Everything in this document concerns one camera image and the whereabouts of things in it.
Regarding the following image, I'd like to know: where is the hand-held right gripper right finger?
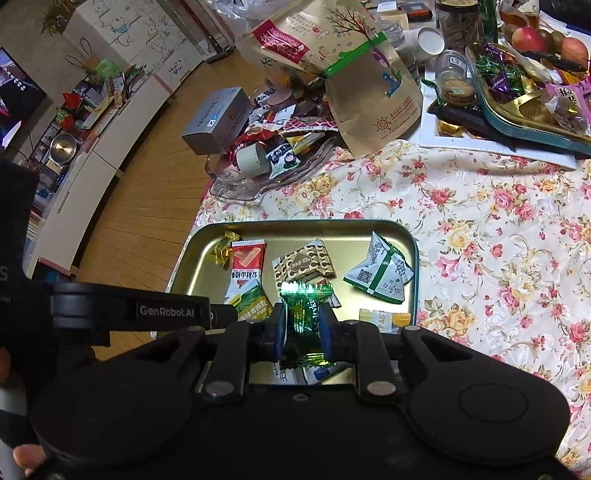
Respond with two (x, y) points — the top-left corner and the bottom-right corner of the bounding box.
(318, 302), (488, 401)

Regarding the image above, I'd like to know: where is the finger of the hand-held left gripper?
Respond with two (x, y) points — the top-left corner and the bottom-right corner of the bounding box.
(210, 304), (239, 329)

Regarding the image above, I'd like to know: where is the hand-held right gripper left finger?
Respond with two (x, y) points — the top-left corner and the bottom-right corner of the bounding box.
(122, 302), (289, 400)

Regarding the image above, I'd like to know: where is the dark green candy wrapper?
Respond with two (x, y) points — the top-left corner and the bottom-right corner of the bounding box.
(279, 281), (334, 370)

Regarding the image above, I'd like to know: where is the green yellow snack packet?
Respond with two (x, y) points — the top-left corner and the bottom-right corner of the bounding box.
(225, 279), (273, 324)

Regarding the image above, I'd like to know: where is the blue white candy packet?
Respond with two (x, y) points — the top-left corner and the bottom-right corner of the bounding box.
(310, 362), (355, 385)

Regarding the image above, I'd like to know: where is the grey white snack packet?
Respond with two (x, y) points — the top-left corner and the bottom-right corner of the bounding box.
(272, 362), (310, 386)

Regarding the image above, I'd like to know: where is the red white snack packet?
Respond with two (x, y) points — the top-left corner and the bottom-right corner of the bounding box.
(225, 240), (267, 298)

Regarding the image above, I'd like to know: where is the yellow silver snack packet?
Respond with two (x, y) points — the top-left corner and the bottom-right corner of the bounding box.
(359, 308), (411, 335)

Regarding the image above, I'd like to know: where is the gold heart patterned snack packet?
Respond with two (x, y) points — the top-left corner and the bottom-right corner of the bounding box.
(271, 239), (339, 289)

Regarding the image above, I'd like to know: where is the green white triangular snack packet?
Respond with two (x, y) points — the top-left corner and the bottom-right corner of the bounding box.
(342, 231), (415, 303)

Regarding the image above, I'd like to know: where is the gold metal tray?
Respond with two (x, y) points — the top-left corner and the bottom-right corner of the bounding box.
(168, 219), (420, 386)

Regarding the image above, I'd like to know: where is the jar of brown snacks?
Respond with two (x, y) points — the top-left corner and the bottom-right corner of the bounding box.
(435, 0), (483, 51)

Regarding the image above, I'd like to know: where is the person's left hand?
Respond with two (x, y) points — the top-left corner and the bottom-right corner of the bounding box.
(13, 443), (48, 472)

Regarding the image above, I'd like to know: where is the gold wrapped candy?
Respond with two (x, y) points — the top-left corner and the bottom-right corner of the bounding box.
(210, 231), (241, 268)

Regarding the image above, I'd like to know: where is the white low cabinet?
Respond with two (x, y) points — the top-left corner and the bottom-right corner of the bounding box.
(23, 74), (171, 278)

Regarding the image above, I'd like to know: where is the small white cup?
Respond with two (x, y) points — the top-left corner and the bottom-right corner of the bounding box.
(235, 145), (271, 176)

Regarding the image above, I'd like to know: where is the blue white milk packet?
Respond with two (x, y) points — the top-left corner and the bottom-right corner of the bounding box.
(267, 143), (302, 180)

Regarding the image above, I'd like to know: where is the metal bowl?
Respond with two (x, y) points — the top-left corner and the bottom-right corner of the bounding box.
(48, 133), (78, 162)

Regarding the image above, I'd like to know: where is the grey cardboard box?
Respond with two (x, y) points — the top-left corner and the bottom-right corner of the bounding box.
(181, 87), (254, 156)

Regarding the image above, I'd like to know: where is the pile of mixed snack packets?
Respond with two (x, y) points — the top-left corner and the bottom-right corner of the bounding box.
(228, 85), (340, 171)

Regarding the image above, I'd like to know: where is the heap of household clutter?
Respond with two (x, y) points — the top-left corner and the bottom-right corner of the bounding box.
(55, 58), (144, 132)

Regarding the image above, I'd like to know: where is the white flat board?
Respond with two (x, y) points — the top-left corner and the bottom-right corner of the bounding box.
(412, 80), (578, 171)

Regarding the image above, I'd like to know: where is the kraft paper bag sun print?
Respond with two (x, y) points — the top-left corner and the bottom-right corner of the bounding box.
(325, 46), (424, 160)

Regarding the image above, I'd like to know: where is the television screen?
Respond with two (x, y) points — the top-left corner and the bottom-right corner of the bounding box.
(0, 46), (48, 151)

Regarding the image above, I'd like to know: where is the black snack packet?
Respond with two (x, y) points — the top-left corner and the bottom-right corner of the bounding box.
(427, 102), (518, 151)

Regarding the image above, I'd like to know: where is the white box with rabbit drawings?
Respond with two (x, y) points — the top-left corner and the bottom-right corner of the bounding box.
(62, 0), (213, 95)

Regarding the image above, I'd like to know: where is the large teal tin with sweets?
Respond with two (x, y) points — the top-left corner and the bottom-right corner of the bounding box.
(465, 41), (591, 155)

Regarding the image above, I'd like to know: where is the clear plastic cookie jar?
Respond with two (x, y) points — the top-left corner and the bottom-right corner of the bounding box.
(435, 50), (477, 108)

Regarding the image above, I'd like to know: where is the clear plastic bag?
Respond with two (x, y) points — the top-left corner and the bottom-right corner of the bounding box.
(210, 0), (305, 21)

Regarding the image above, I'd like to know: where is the white paper cup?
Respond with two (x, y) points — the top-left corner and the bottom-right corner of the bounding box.
(406, 27), (446, 63)

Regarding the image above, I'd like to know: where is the heap of purple green candies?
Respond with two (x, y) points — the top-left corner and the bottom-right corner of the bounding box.
(475, 42), (541, 102)

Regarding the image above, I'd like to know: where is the pink snack bag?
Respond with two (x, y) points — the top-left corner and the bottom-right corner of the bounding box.
(545, 76), (591, 137)

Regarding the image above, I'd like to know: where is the tall green box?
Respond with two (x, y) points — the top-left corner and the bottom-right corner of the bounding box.
(479, 0), (500, 44)

